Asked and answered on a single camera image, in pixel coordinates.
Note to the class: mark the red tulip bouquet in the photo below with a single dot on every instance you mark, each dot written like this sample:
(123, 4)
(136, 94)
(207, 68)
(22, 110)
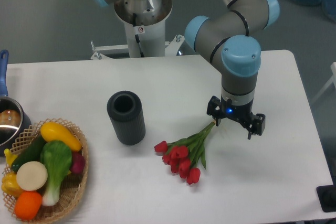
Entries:
(184, 155)

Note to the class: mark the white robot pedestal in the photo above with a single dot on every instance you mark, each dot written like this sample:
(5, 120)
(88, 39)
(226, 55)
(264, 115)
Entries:
(144, 24)

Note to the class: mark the purple red radish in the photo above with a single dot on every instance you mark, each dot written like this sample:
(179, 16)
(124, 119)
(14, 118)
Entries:
(78, 163)

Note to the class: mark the yellow bell pepper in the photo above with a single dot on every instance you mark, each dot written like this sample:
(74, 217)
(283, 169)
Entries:
(10, 185)

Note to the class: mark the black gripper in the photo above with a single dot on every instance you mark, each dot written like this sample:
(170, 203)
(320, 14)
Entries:
(220, 109)

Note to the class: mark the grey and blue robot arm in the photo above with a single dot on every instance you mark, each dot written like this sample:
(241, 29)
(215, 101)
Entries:
(225, 43)

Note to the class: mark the dark grey ribbed vase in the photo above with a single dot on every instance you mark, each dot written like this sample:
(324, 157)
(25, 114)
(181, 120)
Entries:
(125, 111)

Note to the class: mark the woven wicker basket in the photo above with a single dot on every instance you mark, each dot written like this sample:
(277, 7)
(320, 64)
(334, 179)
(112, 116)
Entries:
(72, 188)

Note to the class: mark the white round radish slice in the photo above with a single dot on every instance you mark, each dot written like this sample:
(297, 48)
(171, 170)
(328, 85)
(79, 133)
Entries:
(31, 176)

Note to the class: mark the black device at table edge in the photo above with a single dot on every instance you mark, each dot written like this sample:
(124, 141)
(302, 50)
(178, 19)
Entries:
(326, 195)

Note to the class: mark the yellow banana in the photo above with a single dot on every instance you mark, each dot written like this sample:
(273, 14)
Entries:
(9, 156)

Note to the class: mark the white frame at right edge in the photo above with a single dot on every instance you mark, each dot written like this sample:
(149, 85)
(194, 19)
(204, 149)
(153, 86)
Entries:
(330, 82)

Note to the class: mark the blue handled saucepan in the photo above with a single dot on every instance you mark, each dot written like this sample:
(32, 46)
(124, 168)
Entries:
(13, 118)

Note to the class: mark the dark green cucumber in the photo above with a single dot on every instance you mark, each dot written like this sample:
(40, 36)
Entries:
(31, 153)

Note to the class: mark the yellow squash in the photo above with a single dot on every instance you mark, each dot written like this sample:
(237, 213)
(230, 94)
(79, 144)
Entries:
(52, 131)

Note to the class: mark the orange fruit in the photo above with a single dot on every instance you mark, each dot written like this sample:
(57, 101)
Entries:
(27, 205)

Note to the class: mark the green bok choy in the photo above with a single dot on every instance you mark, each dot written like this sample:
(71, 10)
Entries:
(56, 156)

